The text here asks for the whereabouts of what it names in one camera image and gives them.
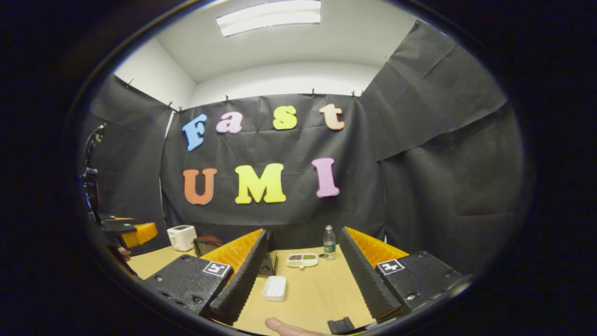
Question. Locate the black backdrop cloth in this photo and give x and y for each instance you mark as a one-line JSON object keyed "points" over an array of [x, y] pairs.
{"points": [[419, 140]]}

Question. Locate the white toaster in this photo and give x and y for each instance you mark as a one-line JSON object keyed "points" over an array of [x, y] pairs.
{"points": [[182, 238]]}

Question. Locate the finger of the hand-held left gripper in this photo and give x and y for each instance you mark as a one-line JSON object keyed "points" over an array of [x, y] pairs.
{"points": [[140, 233]]}

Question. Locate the large ceiling light panel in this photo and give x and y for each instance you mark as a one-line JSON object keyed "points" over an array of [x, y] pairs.
{"points": [[268, 16]]}

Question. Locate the row of small cloth clips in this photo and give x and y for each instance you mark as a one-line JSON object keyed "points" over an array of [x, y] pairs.
{"points": [[313, 92]]}

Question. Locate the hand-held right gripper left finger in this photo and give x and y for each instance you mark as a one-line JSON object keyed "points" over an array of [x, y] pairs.
{"points": [[247, 280]]}

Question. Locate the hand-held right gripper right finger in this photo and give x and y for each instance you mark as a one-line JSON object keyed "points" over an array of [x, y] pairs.
{"points": [[364, 275]]}

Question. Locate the white divided seasoning dish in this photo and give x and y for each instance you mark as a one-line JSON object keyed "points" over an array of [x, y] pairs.
{"points": [[302, 260]]}

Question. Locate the white rectangular tray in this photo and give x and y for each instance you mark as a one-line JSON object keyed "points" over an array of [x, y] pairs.
{"points": [[274, 288]]}

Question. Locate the clear plastic bottle green label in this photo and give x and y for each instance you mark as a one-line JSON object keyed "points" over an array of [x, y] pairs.
{"points": [[329, 245]]}

